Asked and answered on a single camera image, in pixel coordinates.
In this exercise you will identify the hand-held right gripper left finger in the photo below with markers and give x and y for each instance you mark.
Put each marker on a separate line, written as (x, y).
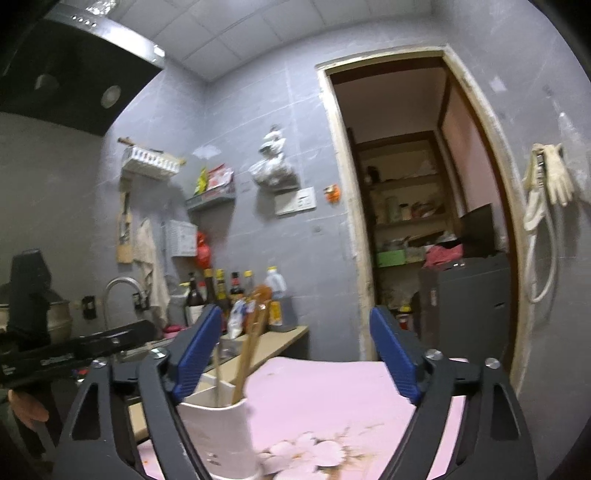
(198, 355)

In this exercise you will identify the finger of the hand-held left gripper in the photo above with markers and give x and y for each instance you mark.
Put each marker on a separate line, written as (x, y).
(122, 337)

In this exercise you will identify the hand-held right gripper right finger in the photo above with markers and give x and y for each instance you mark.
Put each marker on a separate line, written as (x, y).
(397, 355)

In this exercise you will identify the wooden chopstick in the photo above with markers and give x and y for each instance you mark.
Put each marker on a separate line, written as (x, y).
(216, 378)
(259, 323)
(247, 360)

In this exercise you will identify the white utensil holder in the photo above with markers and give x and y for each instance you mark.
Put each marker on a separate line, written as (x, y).
(221, 438)

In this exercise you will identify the person's left hand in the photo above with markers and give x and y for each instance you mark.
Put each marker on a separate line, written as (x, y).
(30, 410)

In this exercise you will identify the red bottle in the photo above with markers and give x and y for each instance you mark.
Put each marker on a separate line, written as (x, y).
(405, 318)

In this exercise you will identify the metal pot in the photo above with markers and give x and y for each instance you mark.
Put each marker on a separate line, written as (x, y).
(62, 318)

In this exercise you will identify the white and blue packet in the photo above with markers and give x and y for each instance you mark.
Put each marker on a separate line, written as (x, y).
(236, 318)

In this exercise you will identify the metal faucet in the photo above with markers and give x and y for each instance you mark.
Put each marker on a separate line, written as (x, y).
(117, 284)

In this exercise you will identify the large dark glass bottle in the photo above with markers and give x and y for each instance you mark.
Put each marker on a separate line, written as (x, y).
(195, 300)

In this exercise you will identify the yellow-label sauce bottle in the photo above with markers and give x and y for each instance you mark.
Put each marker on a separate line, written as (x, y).
(222, 293)

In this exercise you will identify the hanging beige towel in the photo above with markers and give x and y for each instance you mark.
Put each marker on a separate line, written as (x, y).
(150, 263)

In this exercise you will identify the red-cap dark sauce bottle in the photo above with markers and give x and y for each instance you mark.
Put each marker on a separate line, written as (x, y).
(236, 286)

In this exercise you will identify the black cabinet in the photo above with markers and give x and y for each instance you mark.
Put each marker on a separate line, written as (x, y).
(466, 314)

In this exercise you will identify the orange-brown sauce bottle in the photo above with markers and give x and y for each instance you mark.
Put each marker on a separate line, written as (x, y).
(261, 293)

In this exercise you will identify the yellow-cap small bottle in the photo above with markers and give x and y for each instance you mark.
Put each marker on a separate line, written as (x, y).
(249, 281)

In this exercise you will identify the green box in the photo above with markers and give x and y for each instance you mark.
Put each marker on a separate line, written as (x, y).
(390, 258)

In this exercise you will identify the red hanging bag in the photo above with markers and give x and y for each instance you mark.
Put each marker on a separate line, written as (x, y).
(204, 251)

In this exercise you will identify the white plastic jug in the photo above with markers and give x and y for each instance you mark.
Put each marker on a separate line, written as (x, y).
(276, 284)

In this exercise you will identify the wooden knife holder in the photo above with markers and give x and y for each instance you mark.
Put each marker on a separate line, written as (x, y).
(124, 230)

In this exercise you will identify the red cloth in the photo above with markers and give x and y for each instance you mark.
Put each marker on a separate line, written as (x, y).
(443, 256)

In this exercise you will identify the black box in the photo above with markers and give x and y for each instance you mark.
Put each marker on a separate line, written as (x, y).
(478, 230)

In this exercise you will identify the wooden shelf unit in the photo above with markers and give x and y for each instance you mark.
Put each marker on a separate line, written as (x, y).
(406, 180)

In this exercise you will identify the snack packets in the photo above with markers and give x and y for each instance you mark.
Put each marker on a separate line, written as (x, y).
(214, 180)

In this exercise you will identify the hanging plastic bag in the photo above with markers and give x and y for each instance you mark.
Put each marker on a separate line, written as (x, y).
(272, 170)

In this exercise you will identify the cream rubber glove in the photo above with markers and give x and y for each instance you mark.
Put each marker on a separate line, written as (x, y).
(559, 175)
(534, 194)

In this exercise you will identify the black range hood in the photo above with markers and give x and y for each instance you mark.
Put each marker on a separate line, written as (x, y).
(60, 78)

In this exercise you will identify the white wall box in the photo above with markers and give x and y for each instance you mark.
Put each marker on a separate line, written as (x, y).
(182, 237)

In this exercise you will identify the grey wall shelf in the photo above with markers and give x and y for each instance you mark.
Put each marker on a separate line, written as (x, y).
(210, 202)

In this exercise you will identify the orange wall hook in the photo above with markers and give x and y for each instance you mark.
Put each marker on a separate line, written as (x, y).
(331, 194)

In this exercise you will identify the white wall rack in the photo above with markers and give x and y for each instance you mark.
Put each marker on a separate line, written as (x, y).
(147, 161)

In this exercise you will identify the door frame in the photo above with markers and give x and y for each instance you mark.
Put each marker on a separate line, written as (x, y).
(344, 184)

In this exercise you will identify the wall socket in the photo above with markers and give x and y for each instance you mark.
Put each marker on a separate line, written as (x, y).
(295, 201)

